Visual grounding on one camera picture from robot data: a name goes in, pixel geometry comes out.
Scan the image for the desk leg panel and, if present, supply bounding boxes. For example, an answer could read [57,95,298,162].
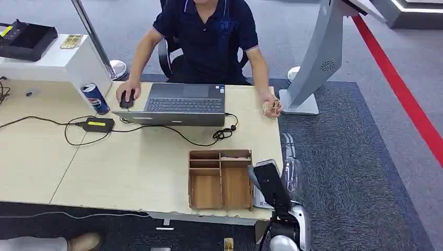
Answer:
[255,220,271,243]

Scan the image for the person's left hand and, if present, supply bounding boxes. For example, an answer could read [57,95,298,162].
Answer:
[259,91,285,119]

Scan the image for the person in dark polo shirt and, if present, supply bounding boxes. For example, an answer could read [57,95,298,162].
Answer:
[115,0,285,119]

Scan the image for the stack of cards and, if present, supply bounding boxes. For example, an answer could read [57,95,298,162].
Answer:
[263,99,282,117]

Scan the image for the grey laptop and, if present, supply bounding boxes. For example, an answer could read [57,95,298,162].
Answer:
[111,82,227,128]

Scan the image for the white round stand base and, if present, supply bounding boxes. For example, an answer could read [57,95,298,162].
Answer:
[287,66,302,85]

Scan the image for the black mains cable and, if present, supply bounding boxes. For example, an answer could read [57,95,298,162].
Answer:
[0,115,111,147]

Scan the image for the grey kiosk stand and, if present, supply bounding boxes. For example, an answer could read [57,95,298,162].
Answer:
[279,0,388,116]

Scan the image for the black laptop charging cable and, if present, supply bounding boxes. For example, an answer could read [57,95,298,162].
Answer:
[112,112,239,148]

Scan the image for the thin white cable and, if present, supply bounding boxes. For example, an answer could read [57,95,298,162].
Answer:
[0,211,152,221]

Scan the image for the black computer mouse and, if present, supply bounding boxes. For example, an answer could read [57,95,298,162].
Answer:
[119,89,136,109]

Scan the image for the grey lit platform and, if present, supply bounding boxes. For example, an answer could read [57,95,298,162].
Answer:
[368,0,443,30]

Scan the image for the gold patterned card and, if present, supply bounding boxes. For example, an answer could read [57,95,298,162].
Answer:
[60,34,84,50]

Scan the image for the black office chair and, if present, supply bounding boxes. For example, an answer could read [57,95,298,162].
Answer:
[157,0,251,81]

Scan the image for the dark grey floor mat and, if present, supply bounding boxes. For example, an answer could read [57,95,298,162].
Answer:
[0,73,435,251]

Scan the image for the black desktop device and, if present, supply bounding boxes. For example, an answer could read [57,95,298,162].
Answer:
[0,19,59,62]

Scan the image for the person's leg in pale trousers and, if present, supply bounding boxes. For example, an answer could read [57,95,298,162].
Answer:
[0,236,70,251]

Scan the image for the black cable bundle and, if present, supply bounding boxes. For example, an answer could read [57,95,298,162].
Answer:
[0,76,11,107]

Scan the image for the brown shoe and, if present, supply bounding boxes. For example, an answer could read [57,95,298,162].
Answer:
[67,232,104,251]

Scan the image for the blue soda can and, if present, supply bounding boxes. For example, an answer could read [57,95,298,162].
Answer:
[80,82,111,116]

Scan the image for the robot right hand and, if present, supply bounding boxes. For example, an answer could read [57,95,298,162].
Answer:
[247,131,305,218]

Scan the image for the wooden compartment box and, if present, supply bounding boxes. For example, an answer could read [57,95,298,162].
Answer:
[188,149,254,212]

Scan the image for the black power adapter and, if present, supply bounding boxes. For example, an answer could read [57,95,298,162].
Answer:
[75,117,115,134]

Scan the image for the person's right hand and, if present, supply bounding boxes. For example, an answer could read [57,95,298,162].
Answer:
[115,77,142,104]

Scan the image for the metal pole with round base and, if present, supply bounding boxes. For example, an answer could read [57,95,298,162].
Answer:
[71,0,130,82]

